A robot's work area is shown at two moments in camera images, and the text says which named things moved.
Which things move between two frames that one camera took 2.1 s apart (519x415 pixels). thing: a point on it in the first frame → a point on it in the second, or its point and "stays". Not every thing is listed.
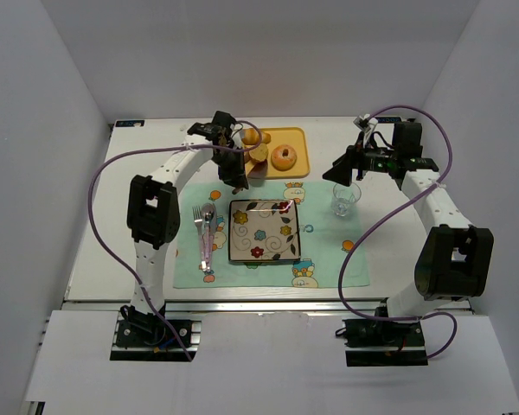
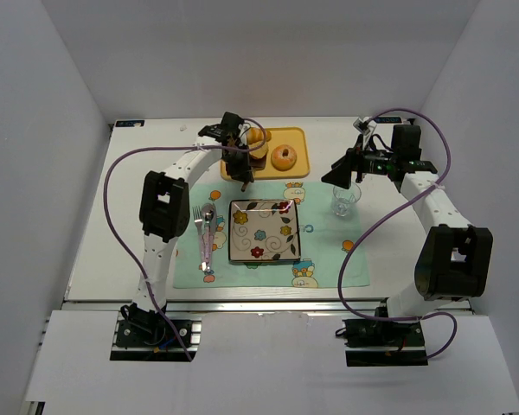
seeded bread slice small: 259,153 stays
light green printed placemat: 333,251 stays
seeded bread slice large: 259,170 → 258,161
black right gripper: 353,162 stays
